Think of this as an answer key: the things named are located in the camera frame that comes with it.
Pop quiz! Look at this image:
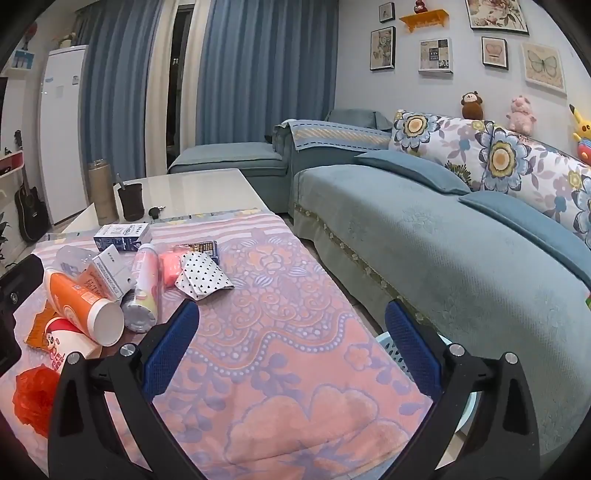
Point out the pink spray can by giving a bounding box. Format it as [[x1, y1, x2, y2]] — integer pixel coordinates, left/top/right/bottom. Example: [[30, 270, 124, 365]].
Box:
[[121, 243, 160, 334]]

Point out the dark snack packet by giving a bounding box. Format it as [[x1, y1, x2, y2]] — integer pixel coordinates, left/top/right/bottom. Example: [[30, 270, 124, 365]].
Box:
[[178, 239, 220, 266]]

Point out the polka dot paper bag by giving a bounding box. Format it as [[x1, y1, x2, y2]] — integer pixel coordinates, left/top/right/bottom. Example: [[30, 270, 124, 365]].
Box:
[[174, 251, 235, 302]]

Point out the blue pillow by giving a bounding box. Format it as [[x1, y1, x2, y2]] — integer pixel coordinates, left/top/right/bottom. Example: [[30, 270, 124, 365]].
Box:
[[325, 108, 393, 132]]

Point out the striped blue armrest cover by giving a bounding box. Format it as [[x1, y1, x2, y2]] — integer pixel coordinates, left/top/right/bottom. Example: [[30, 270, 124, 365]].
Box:
[[281, 119, 393, 153]]

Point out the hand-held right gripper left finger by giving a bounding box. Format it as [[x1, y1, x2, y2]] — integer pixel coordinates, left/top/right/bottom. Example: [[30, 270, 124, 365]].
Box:
[[47, 299, 206, 480]]

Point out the blue seat cushion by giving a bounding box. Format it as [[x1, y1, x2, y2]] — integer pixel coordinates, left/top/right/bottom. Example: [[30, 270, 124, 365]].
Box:
[[457, 191, 591, 278], [355, 151, 472, 195]]

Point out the orange wall shelf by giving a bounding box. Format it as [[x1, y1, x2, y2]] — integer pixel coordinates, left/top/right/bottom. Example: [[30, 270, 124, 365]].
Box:
[[399, 9, 450, 33]]

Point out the brown monkey plush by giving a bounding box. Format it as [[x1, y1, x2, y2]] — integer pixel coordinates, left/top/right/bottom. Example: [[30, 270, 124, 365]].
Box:
[[460, 91, 485, 121]]

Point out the white sheer curtain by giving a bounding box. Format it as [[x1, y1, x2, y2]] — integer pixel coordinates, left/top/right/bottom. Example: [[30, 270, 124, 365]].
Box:
[[145, 0, 213, 174]]

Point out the dark brown mug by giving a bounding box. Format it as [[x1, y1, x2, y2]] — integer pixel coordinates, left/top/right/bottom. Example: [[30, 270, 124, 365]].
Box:
[[115, 182, 146, 222]]

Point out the light blue plastic basket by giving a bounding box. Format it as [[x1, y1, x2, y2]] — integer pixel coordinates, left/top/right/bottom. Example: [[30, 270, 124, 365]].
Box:
[[372, 331, 483, 444]]

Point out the blue and white carton box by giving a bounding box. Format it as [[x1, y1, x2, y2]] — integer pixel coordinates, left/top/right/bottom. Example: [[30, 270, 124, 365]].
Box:
[[93, 222, 153, 254]]

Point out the large floral picture frame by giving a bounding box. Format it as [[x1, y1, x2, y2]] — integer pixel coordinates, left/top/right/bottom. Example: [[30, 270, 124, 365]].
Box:
[[465, 0, 530, 35]]

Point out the white refrigerator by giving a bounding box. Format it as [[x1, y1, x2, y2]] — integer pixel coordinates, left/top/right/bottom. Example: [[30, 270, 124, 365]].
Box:
[[37, 45, 89, 227]]

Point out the dark butterfly picture frame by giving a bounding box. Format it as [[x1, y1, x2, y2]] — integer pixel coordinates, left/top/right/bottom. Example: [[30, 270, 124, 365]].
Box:
[[481, 36, 509, 71]]

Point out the pink packet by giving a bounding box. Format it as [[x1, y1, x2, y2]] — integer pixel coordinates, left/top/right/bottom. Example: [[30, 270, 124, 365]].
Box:
[[158, 244, 190, 289]]

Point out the floral cushion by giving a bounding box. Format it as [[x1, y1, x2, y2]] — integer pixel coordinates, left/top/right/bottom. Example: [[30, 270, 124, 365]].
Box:
[[389, 109, 497, 192], [478, 122, 591, 259]]

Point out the tall black picture frame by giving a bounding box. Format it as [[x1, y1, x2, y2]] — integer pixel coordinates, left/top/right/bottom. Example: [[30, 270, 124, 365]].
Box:
[[370, 26, 397, 71]]

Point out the striped patterned tablecloth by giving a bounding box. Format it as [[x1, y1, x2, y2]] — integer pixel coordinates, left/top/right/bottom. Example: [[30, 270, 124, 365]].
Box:
[[0, 210, 437, 480]]

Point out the light butterfly picture frame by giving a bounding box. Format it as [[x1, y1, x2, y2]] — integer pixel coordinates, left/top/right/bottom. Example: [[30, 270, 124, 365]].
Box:
[[522, 42, 568, 95]]

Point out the yellow plush toy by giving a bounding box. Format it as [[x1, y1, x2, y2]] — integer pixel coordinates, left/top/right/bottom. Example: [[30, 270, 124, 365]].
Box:
[[569, 104, 591, 162]]

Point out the red and white wall shelf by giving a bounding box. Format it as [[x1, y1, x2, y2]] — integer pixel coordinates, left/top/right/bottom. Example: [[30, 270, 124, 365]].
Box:
[[0, 150, 25, 178]]

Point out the black acoustic guitar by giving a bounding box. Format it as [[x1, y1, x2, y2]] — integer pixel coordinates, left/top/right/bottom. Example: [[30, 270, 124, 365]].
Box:
[[14, 130, 51, 243]]

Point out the tan thermos flask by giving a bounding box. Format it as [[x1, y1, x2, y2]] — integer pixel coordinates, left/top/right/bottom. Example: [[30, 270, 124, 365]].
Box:
[[88, 159, 121, 227]]

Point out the red and white paper cup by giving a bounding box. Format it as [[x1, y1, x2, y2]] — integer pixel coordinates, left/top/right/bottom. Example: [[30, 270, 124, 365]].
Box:
[[44, 316, 105, 374]]

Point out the orange paper cup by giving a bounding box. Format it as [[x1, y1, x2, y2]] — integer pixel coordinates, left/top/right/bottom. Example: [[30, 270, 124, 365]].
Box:
[[44, 269, 126, 348]]

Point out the red plastic bag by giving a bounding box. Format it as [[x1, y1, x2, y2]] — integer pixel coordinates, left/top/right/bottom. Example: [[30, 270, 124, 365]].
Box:
[[14, 364, 63, 439]]

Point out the small white box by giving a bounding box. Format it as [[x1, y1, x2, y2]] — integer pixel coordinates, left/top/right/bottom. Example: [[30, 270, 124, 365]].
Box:
[[90, 244, 134, 298]]

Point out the clear plastic bottle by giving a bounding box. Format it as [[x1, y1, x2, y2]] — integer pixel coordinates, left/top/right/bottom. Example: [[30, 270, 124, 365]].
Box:
[[53, 244, 100, 278]]

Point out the white picture frame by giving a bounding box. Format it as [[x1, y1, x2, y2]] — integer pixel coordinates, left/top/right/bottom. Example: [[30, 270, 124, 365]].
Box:
[[418, 38, 454, 73]]

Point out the blue curtain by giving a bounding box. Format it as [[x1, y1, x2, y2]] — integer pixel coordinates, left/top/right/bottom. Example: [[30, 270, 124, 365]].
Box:
[[196, 0, 340, 146], [78, 0, 162, 185]]

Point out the pink pig plush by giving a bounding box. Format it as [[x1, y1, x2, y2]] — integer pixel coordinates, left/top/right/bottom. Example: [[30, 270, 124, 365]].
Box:
[[506, 95, 537, 136]]

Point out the orange snack wrapper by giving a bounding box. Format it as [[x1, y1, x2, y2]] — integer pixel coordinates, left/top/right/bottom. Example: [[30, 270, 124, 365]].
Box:
[[24, 300, 61, 349]]

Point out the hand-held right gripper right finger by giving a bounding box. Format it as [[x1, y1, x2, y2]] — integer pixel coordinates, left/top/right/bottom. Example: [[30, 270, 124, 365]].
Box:
[[372, 299, 541, 480]]

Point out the blue sofa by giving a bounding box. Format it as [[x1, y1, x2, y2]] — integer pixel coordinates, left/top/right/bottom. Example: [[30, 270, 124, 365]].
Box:
[[167, 108, 591, 467]]

